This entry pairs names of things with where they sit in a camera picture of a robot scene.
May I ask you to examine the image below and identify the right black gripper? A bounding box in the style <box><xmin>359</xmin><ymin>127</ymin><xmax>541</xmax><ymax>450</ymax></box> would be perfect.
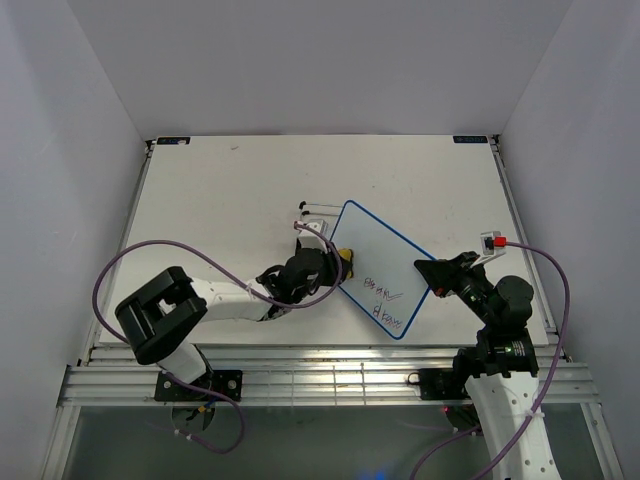
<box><xmin>412</xmin><ymin>250</ymin><xmax>498</xmax><ymax>327</ymax></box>

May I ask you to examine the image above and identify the yellow bone-shaped eraser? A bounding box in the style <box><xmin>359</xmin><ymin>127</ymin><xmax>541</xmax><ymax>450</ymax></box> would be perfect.
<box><xmin>338</xmin><ymin>248</ymin><xmax>354</xmax><ymax>281</ymax></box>

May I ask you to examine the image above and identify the blue framed whiteboard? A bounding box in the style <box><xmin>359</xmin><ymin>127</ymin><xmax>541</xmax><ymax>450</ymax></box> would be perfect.
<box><xmin>331</xmin><ymin>200</ymin><xmax>433</xmax><ymax>340</ymax></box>

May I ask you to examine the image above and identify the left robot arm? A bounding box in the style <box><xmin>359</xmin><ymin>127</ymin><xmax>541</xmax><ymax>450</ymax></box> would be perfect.
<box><xmin>115</xmin><ymin>248</ymin><xmax>354</xmax><ymax>400</ymax></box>

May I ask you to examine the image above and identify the right blue corner label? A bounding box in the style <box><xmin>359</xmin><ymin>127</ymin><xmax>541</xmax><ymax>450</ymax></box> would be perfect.
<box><xmin>453</xmin><ymin>135</ymin><xmax>488</xmax><ymax>144</ymax></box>

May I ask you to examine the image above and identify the blue corner label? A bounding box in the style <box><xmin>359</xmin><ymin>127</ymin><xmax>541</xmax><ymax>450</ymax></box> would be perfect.
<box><xmin>156</xmin><ymin>137</ymin><xmax>191</xmax><ymax>146</ymax></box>
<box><xmin>453</xmin><ymin>135</ymin><xmax>488</xmax><ymax>144</ymax></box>

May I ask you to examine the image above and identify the left blue corner label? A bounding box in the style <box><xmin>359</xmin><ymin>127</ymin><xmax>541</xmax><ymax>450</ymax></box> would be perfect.
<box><xmin>156</xmin><ymin>137</ymin><xmax>191</xmax><ymax>146</ymax></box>

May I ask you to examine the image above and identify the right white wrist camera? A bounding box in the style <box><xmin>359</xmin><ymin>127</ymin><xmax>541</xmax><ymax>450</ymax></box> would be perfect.
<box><xmin>474</xmin><ymin>231</ymin><xmax>508</xmax><ymax>265</ymax></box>

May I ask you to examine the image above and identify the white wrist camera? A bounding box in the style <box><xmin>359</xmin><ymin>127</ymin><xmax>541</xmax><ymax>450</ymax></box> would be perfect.
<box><xmin>474</xmin><ymin>231</ymin><xmax>508</xmax><ymax>265</ymax></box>
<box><xmin>294</xmin><ymin>219</ymin><xmax>328</xmax><ymax>251</ymax></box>

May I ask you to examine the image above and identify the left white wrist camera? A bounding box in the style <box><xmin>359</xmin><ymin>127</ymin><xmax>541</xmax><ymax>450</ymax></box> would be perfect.
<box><xmin>294</xmin><ymin>219</ymin><xmax>328</xmax><ymax>251</ymax></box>

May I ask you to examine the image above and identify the wire whiteboard stand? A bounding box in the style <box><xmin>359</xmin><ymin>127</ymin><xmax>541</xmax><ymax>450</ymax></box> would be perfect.
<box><xmin>295</xmin><ymin>201</ymin><xmax>342</xmax><ymax>230</ymax></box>

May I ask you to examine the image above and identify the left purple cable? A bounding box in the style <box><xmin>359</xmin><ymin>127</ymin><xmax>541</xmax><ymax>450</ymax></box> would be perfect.
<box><xmin>93</xmin><ymin>222</ymin><xmax>344</xmax><ymax>454</ymax></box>

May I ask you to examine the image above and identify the purple cable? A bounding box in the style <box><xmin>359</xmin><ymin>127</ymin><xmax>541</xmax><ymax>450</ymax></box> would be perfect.
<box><xmin>93</xmin><ymin>222</ymin><xmax>344</xmax><ymax>454</ymax></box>
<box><xmin>399</xmin><ymin>239</ymin><xmax>571</xmax><ymax>480</ymax></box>

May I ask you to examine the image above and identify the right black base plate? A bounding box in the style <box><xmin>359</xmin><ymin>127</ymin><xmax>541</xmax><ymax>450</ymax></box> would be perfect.
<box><xmin>406</xmin><ymin>368</ymin><xmax>470</xmax><ymax>401</ymax></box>

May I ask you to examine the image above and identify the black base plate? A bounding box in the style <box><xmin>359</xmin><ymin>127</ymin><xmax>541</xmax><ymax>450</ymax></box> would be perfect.
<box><xmin>153</xmin><ymin>370</ymin><xmax>243</xmax><ymax>402</ymax></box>
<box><xmin>406</xmin><ymin>368</ymin><xmax>470</xmax><ymax>401</ymax></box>

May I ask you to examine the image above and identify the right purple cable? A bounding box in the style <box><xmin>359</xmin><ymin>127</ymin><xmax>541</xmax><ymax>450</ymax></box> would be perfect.
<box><xmin>399</xmin><ymin>239</ymin><xmax>571</xmax><ymax>480</ymax></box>

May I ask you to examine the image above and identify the aluminium frame rail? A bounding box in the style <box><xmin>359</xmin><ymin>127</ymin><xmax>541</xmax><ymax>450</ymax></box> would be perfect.
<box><xmin>54</xmin><ymin>329</ymin><xmax>601</xmax><ymax>409</ymax></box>

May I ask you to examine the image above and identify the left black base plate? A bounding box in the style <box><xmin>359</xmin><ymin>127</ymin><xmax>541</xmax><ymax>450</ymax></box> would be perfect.
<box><xmin>153</xmin><ymin>370</ymin><xmax>243</xmax><ymax>402</ymax></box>

